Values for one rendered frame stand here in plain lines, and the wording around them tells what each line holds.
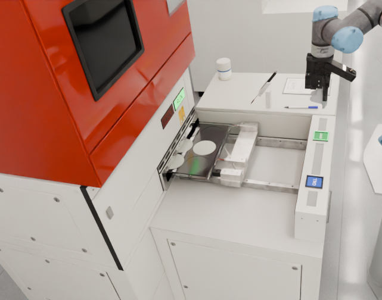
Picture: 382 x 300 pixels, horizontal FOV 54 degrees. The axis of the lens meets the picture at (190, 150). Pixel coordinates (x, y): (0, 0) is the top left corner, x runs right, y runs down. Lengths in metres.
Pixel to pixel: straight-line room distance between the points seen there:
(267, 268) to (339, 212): 1.21
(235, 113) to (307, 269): 0.75
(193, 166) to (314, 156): 0.47
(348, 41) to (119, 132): 0.70
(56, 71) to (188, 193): 0.84
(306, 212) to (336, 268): 1.08
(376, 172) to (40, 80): 1.25
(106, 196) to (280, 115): 0.87
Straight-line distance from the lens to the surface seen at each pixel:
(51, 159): 1.08
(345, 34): 1.19
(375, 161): 1.68
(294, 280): 1.45
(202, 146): 1.63
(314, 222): 1.28
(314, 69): 1.37
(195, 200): 1.51
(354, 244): 2.42
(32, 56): 0.88
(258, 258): 1.39
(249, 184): 1.51
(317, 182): 1.34
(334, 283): 2.25
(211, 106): 1.76
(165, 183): 1.52
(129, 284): 1.44
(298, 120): 1.69
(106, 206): 1.18
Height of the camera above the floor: 1.89
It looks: 38 degrees down
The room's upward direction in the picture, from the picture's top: 11 degrees counter-clockwise
